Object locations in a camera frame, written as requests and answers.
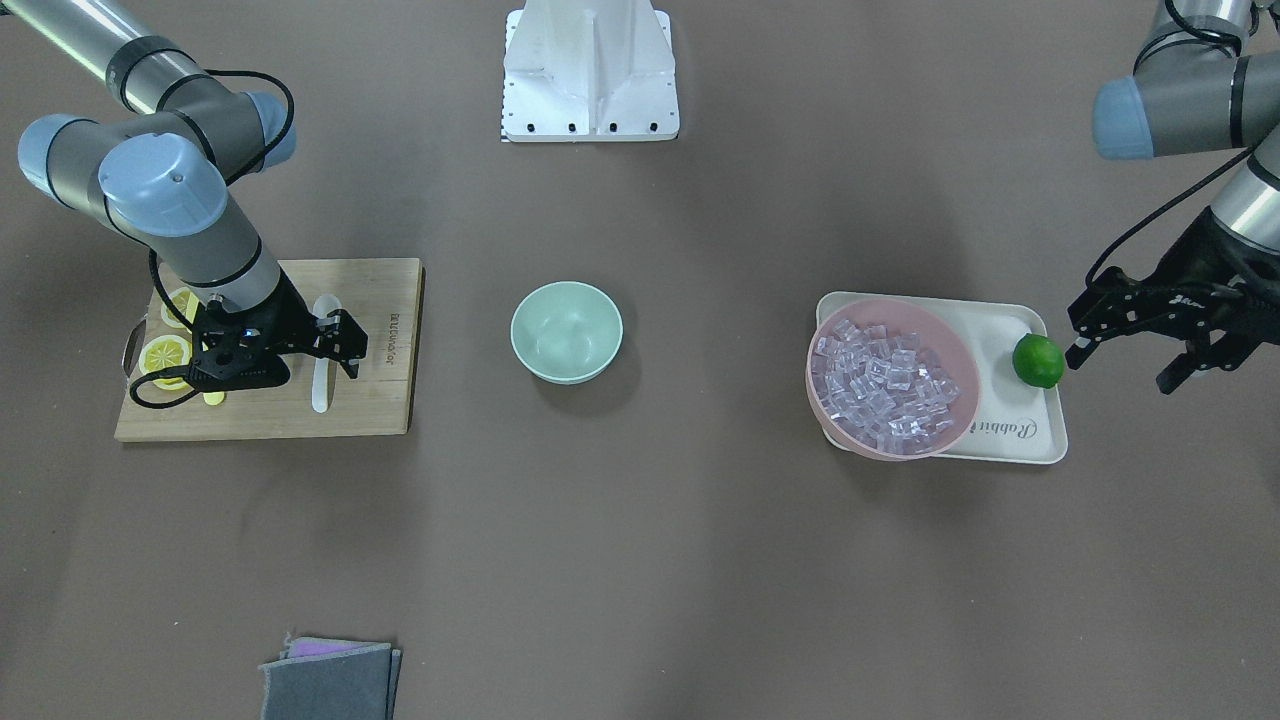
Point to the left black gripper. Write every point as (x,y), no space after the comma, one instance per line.
(1213,262)

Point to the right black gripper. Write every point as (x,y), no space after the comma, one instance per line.
(291,322)

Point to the white ceramic spoon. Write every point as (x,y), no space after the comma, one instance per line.
(321,394)

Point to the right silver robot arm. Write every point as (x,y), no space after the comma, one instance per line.
(162,178)

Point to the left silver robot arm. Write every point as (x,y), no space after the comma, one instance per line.
(1195,88)

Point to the mint green bowl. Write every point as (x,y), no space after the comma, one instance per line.
(566,332)

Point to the pink bowl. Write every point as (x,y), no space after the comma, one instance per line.
(900,313)

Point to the pile of clear ice cubes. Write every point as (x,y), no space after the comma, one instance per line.
(885,390)

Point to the bamboo cutting board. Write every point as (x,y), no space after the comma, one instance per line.
(384,295)

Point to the green lime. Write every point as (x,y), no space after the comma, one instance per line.
(1037,361)

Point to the yellow plastic knife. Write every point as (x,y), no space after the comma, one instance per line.
(213,397)

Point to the upper lemon slice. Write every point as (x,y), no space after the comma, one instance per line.
(179,312)

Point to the lower lemon slice stack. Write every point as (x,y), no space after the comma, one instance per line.
(166,351)

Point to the cream rectangular tray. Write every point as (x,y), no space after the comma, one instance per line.
(1013,422)

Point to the grey folded cloth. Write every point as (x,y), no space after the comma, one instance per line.
(331,678)

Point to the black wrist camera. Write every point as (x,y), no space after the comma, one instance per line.
(230,357)

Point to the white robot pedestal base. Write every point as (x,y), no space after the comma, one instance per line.
(589,71)

